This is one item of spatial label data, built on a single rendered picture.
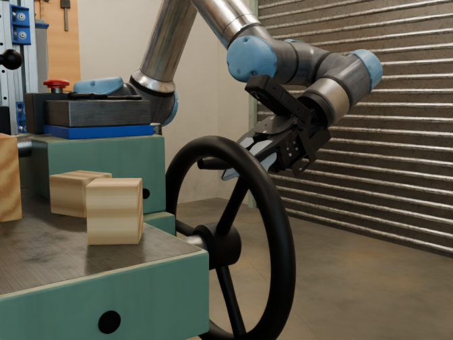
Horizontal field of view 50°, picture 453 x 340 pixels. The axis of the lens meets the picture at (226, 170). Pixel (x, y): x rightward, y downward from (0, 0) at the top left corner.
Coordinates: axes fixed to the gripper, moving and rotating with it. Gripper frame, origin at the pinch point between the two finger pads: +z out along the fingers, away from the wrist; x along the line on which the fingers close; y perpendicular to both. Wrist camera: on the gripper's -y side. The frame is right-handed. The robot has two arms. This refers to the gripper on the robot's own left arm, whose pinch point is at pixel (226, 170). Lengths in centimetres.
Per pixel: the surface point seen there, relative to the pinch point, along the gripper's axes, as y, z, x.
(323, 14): 65, -241, 206
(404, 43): 88, -231, 138
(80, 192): -16.8, 22.5, -16.8
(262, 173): -5.5, 4.5, -16.0
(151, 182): -9.4, 13.6, -7.9
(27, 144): -19.3, 21.5, -2.0
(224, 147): -8.1, 4.1, -10.0
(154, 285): -14.1, 24.6, -31.0
